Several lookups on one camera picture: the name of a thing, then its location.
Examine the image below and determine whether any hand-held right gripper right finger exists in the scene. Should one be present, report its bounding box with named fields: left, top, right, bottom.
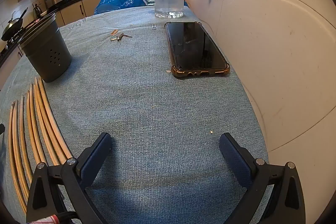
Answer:
left=219, top=133, right=306, bottom=224

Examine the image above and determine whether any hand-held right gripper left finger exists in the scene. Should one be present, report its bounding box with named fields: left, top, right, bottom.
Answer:
left=26, top=132, right=113, bottom=224

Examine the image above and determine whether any row of wooden chopsticks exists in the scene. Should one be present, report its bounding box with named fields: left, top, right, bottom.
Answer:
left=8, top=77, right=74, bottom=214

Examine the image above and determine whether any dark grey utensil holder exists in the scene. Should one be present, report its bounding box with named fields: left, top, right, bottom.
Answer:
left=18, top=13, right=72, bottom=83

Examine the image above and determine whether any grey-blue tablecloth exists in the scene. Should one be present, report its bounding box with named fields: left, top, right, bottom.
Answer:
left=0, top=5, right=269, bottom=224

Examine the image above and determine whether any smartphone in amber case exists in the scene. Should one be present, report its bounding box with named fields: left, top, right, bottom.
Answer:
left=164, top=21, right=230, bottom=79

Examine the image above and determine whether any black gas stove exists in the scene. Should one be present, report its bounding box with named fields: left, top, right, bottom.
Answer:
left=0, top=30, right=29, bottom=52

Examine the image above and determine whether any black wok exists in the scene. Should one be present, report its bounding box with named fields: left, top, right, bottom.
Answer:
left=1, top=7, right=28, bottom=42

